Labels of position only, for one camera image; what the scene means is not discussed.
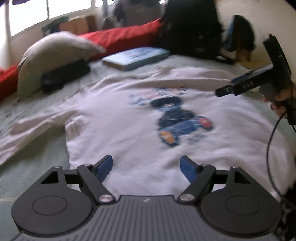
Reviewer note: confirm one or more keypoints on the cardboard boxes by window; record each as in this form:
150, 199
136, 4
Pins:
77, 25

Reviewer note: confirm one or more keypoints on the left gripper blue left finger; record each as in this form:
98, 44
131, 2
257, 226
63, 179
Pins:
92, 177

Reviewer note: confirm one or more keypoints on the red pillow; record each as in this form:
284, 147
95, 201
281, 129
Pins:
8, 82

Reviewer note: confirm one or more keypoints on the white printed sweatshirt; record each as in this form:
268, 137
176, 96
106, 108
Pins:
146, 122

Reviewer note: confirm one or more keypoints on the black backpack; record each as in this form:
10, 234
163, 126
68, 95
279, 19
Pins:
192, 28

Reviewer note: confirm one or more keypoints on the red blanket roll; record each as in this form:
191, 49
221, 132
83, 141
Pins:
116, 40

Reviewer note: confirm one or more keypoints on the light blue book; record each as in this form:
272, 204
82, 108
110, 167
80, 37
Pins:
135, 58

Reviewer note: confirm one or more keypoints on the black folded cloth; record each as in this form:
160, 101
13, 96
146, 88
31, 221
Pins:
57, 78

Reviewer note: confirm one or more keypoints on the grey pillow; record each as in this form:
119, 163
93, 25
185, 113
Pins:
51, 52

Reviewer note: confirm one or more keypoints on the wooden chair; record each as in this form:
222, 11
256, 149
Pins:
240, 38

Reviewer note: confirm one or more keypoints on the person's right hand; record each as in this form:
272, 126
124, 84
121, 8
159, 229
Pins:
285, 94

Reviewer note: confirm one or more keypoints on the green quilted bed cover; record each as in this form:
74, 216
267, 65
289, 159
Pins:
49, 149

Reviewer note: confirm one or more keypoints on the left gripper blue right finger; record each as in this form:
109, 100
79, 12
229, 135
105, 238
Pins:
200, 178

